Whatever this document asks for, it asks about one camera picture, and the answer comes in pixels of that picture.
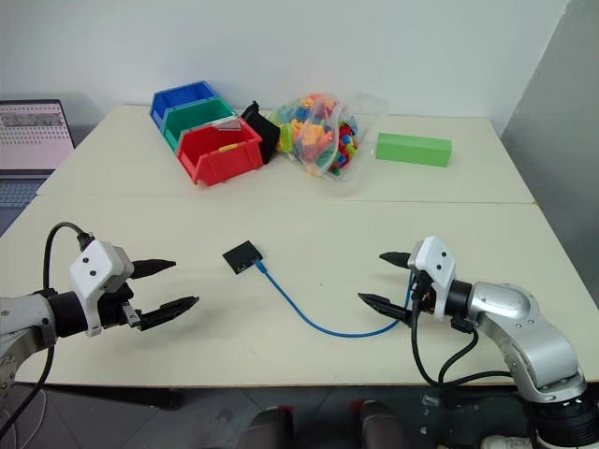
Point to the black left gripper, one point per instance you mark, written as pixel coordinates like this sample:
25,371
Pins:
114,304

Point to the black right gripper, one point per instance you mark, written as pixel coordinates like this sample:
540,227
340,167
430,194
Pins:
422,299

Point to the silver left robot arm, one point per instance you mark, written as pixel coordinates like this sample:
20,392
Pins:
28,318

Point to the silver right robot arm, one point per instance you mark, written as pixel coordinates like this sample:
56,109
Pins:
515,311

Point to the small black box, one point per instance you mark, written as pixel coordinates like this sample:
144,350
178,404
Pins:
241,256

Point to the green rectangular block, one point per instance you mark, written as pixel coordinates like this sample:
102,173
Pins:
412,149

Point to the red plastic storage bin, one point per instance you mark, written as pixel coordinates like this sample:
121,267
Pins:
227,163

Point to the clear bag of coloured bricks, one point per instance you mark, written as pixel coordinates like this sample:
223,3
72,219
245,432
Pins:
318,135

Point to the green plastic storage bin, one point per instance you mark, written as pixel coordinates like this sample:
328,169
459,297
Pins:
196,113

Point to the black folded box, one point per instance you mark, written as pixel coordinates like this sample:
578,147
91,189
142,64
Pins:
264,133

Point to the blue plastic storage bin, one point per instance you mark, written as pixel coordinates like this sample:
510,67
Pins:
185,96

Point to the grey laptop computer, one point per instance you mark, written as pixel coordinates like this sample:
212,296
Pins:
33,140

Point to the grey partition panel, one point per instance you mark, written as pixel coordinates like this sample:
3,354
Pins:
561,140

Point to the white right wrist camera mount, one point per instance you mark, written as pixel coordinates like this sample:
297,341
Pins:
435,259

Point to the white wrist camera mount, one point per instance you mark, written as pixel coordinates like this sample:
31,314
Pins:
91,269
435,259

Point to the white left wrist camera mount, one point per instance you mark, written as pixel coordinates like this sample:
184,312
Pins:
91,269

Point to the black table frame bar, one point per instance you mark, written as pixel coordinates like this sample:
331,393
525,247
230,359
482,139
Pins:
117,396

